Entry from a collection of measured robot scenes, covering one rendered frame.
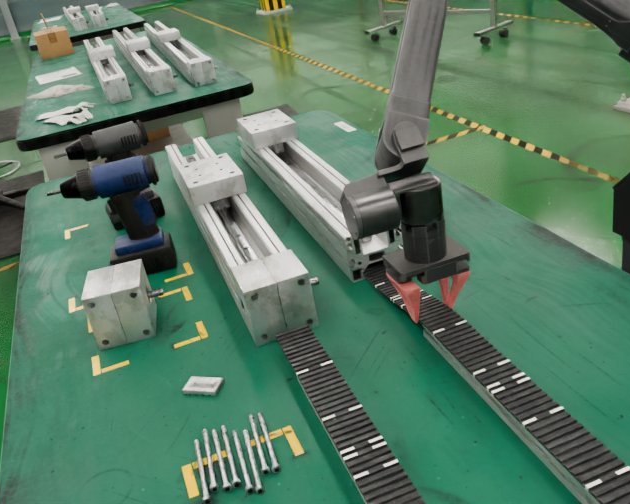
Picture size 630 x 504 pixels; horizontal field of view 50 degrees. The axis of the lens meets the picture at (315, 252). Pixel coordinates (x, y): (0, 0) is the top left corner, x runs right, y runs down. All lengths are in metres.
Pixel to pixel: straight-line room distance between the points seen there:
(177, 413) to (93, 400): 0.14
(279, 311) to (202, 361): 0.14
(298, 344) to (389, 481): 0.28
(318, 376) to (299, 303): 0.16
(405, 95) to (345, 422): 0.43
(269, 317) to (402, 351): 0.20
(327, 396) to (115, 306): 0.40
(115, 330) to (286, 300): 0.29
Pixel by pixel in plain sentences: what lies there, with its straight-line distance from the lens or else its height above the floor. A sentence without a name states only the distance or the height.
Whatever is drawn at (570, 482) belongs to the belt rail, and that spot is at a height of 0.79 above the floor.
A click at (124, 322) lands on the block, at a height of 0.82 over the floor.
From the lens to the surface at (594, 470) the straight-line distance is 0.74.
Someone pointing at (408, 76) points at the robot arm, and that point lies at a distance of 0.95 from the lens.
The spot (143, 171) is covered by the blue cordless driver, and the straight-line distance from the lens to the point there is 1.25.
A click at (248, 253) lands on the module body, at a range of 1.16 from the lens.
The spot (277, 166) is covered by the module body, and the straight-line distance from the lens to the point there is 1.46.
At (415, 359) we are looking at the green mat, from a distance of 0.93.
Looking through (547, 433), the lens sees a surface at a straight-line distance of 0.77.
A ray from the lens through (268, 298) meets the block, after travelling 0.98.
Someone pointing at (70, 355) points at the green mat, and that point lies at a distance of 1.15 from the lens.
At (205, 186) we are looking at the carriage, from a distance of 1.33.
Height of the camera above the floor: 1.34
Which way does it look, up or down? 27 degrees down
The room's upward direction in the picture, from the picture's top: 11 degrees counter-clockwise
